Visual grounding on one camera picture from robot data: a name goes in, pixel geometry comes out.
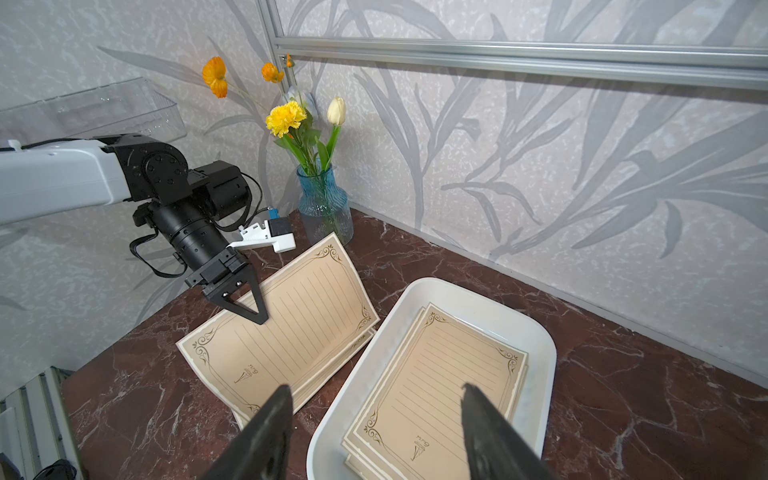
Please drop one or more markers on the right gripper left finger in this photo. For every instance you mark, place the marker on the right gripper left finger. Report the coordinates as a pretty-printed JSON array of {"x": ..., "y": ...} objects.
[{"x": 261, "y": 449}]

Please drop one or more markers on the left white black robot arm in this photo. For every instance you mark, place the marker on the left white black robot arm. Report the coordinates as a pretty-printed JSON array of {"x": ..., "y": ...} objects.
[{"x": 67, "y": 174}]

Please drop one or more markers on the beige stationery paper stack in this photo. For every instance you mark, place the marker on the beige stationery paper stack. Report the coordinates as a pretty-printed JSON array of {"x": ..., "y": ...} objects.
[{"x": 410, "y": 425}]

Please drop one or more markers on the beige stationery sheet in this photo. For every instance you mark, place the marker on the beige stationery sheet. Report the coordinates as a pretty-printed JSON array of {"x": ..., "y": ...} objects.
[
  {"x": 304, "y": 370},
  {"x": 316, "y": 298}
]

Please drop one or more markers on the blue glass vase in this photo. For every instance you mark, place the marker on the blue glass vase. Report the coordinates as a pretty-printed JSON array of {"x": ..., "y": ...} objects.
[{"x": 324, "y": 207}]

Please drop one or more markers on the clear plastic wall shelf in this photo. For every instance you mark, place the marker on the clear plastic wall shelf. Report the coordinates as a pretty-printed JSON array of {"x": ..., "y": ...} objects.
[{"x": 132, "y": 106}]

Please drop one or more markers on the aluminium frame rail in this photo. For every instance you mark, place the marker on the aluminium frame rail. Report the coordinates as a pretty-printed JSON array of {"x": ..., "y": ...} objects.
[{"x": 701, "y": 66}]

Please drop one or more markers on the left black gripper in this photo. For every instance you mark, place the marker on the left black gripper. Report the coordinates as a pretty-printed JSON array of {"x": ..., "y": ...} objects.
[{"x": 192, "y": 209}]

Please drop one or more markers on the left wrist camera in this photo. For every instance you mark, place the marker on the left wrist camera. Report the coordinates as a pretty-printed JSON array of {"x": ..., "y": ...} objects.
[{"x": 276, "y": 231}]

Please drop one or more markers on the yellow orange flower bouquet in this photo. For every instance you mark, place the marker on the yellow orange flower bouquet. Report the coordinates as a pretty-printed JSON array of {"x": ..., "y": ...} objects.
[{"x": 292, "y": 123}]

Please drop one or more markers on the white plastic storage box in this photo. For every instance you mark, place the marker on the white plastic storage box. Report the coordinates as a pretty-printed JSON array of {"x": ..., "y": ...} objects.
[{"x": 326, "y": 456}]

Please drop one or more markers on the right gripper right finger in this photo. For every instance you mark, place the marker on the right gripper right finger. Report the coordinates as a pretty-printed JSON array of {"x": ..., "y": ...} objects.
[{"x": 494, "y": 449}]

